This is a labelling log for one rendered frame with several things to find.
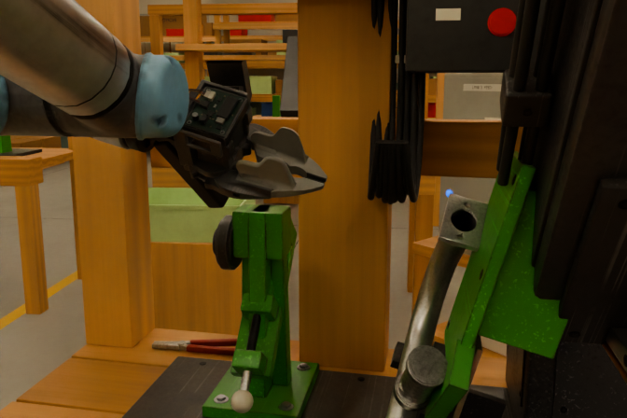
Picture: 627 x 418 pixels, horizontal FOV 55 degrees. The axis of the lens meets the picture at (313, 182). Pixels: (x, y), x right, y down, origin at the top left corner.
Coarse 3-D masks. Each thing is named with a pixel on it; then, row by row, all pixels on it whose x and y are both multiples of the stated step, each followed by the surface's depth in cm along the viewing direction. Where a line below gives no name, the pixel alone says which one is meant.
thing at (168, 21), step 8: (144, 16) 1052; (168, 16) 1047; (176, 16) 1045; (208, 16) 1039; (144, 24) 1054; (168, 24) 1050; (176, 24) 1048; (144, 32) 1057; (144, 48) 1062; (168, 48) 1057
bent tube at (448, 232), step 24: (456, 216) 62; (480, 216) 60; (456, 240) 59; (480, 240) 59; (432, 264) 67; (456, 264) 66; (432, 288) 68; (432, 312) 68; (408, 336) 67; (432, 336) 67
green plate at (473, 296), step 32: (512, 160) 54; (512, 192) 50; (512, 224) 50; (480, 256) 56; (512, 256) 52; (480, 288) 52; (512, 288) 52; (448, 320) 64; (480, 320) 52; (512, 320) 53; (544, 320) 52; (448, 352) 58; (544, 352) 53
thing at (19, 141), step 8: (16, 136) 917; (24, 136) 917; (32, 136) 917; (40, 136) 917; (48, 136) 917; (56, 136) 926; (16, 144) 827; (24, 144) 837; (32, 144) 856; (40, 144) 878; (48, 144) 897; (56, 144) 926
